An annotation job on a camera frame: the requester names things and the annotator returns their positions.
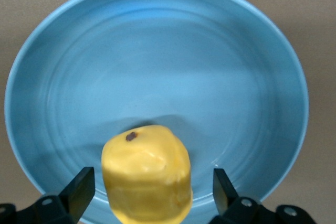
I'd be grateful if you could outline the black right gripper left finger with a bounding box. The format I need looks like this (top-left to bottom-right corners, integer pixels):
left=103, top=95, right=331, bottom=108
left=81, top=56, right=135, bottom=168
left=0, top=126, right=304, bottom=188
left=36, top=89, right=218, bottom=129
left=0, top=166, right=96, bottom=224

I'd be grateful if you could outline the yellow peeled potato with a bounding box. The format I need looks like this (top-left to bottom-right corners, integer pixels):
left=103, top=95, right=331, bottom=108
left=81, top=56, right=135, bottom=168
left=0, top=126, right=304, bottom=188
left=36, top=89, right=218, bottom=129
left=101, top=125, right=194, bottom=224

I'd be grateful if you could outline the blue round plate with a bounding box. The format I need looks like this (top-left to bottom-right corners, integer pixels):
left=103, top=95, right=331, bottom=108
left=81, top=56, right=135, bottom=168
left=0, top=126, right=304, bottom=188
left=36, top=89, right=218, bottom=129
left=4, top=0, right=309, bottom=224

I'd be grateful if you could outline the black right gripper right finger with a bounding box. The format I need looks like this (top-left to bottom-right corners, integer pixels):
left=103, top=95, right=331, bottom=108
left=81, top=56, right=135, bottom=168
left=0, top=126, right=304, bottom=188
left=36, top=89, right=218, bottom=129
left=213, top=168, right=314, bottom=224

